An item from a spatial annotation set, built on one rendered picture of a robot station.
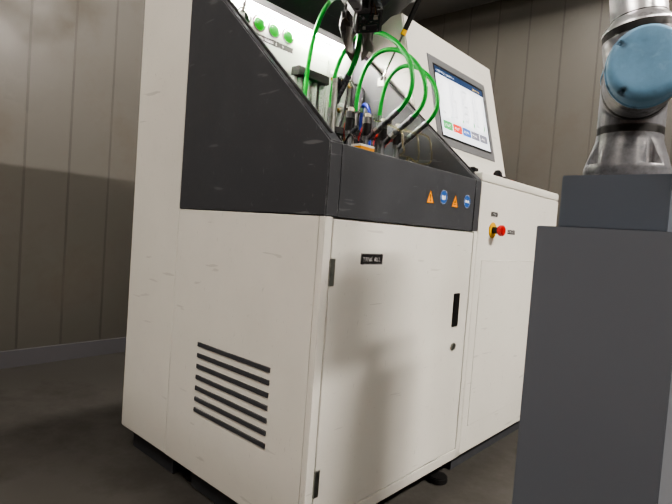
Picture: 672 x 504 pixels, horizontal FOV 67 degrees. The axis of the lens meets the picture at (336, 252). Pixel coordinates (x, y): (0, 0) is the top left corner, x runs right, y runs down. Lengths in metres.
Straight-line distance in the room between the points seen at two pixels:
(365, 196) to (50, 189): 1.98
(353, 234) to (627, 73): 0.59
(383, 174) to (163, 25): 0.87
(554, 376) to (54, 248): 2.40
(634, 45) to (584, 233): 0.32
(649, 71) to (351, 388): 0.85
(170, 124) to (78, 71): 1.41
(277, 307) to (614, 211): 0.71
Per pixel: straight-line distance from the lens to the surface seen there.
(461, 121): 2.12
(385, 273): 1.25
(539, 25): 3.57
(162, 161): 1.63
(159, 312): 1.62
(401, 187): 1.28
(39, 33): 2.95
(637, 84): 0.97
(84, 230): 2.92
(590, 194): 1.06
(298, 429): 1.18
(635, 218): 1.04
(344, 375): 1.19
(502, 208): 1.80
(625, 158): 1.08
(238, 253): 1.29
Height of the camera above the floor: 0.76
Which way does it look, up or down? 2 degrees down
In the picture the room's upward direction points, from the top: 4 degrees clockwise
